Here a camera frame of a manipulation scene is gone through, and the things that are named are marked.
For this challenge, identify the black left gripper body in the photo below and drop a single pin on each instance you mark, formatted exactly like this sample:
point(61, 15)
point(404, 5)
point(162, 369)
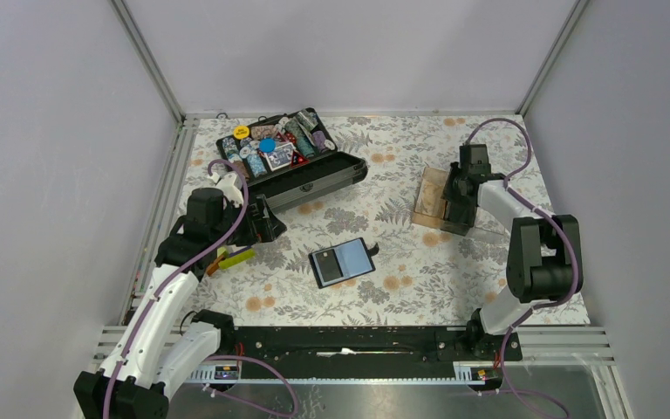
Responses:
point(249, 231)

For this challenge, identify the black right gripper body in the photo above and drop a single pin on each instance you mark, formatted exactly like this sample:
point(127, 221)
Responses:
point(454, 186)

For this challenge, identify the black poker chip case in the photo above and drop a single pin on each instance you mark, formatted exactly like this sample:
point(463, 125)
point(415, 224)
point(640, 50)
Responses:
point(330, 169)

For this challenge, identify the blue round dealer chip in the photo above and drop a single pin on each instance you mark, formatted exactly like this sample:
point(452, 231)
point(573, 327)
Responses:
point(267, 145)

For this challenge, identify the clear transparent card box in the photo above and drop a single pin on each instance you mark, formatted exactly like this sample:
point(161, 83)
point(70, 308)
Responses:
point(493, 233)

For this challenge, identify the green purple toy block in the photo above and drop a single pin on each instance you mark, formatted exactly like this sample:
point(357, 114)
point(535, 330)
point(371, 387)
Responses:
point(223, 259)

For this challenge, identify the red triangular dealer button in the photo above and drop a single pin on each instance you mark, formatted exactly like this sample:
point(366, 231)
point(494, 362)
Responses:
point(297, 159)

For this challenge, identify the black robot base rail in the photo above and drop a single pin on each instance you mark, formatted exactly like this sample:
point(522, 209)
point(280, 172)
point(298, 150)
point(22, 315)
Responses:
point(424, 343)

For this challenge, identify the blue playing card deck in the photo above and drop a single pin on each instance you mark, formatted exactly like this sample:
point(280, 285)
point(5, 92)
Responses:
point(280, 157)

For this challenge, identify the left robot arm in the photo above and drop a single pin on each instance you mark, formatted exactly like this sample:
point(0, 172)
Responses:
point(138, 379)

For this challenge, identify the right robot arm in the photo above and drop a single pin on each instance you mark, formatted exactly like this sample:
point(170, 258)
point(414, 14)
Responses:
point(543, 268)

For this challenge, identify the black card holder wallet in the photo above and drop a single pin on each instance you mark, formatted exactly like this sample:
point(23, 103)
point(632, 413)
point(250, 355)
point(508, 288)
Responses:
point(355, 258)

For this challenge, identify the black credit card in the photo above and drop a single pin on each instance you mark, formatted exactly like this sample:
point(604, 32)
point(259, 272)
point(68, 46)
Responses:
point(328, 268)

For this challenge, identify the yellow round chip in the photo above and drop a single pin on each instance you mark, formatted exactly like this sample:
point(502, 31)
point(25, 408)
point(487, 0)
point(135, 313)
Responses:
point(241, 132)

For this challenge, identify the blue poker chip stack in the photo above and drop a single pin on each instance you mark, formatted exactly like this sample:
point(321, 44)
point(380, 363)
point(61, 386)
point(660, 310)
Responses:
point(257, 167)

